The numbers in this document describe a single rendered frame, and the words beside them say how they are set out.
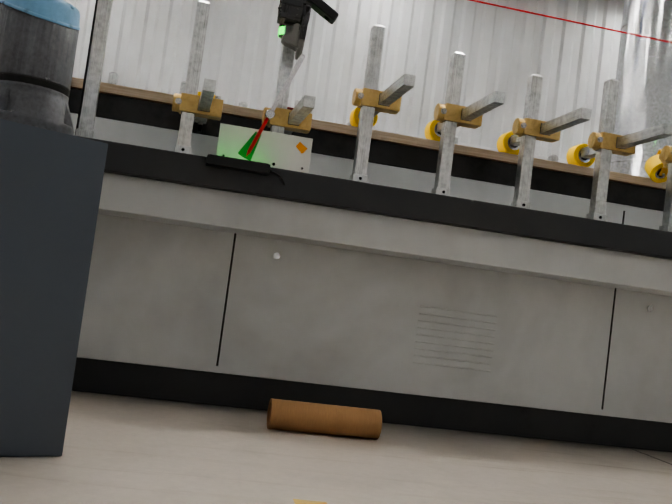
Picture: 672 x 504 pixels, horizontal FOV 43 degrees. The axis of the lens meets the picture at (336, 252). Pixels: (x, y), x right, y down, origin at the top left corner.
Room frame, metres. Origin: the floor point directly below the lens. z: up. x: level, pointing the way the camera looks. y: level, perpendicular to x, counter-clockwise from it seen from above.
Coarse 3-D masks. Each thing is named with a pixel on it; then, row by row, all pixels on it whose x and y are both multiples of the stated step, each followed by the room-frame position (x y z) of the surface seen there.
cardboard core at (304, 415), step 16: (272, 400) 2.25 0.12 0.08; (288, 400) 2.27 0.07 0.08; (272, 416) 2.22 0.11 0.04; (288, 416) 2.23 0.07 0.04; (304, 416) 2.24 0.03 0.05; (320, 416) 2.25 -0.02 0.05; (336, 416) 2.26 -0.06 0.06; (352, 416) 2.27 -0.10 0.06; (368, 416) 2.28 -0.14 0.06; (304, 432) 2.28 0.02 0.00; (320, 432) 2.27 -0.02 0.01; (336, 432) 2.27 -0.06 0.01; (352, 432) 2.27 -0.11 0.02; (368, 432) 2.28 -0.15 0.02
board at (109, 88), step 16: (80, 80) 2.42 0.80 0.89; (128, 96) 2.45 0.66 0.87; (144, 96) 2.45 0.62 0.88; (160, 96) 2.46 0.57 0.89; (224, 112) 2.50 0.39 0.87; (240, 112) 2.51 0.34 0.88; (256, 112) 2.52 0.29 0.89; (320, 128) 2.56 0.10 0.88; (336, 128) 2.57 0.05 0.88; (352, 128) 2.58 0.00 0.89; (400, 144) 2.63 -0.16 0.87; (416, 144) 2.62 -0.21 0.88; (432, 144) 2.63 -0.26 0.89; (496, 160) 2.68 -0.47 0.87; (512, 160) 2.69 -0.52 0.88; (544, 160) 2.71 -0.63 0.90; (592, 176) 2.74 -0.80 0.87; (624, 176) 2.77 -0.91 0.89; (640, 176) 2.78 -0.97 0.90
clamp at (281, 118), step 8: (264, 112) 2.32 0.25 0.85; (280, 112) 2.32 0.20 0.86; (288, 112) 2.33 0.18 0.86; (272, 120) 2.32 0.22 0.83; (280, 120) 2.33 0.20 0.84; (288, 120) 2.33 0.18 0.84; (304, 120) 2.34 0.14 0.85; (288, 128) 2.35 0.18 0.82; (296, 128) 2.34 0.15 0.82; (304, 128) 2.34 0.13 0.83
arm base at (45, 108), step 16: (0, 80) 1.56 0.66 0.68; (16, 80) 1.56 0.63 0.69; (32, 80) 1.56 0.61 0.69; (0, 96) 1.55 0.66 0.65; (16, 96) 1.55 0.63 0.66; (32, 96) 1.56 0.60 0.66; (48, 96) 1.58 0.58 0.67; (64, 96) 1.62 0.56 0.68; (0, 112) 1.54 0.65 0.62; (16, 112) 1.54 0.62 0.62; (32, 112) 1.55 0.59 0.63; (48, 112) 1.57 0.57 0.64; (64, 112) 1.61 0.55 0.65; (48, 128) 1.57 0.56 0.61; (64, 128) 1.60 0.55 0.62
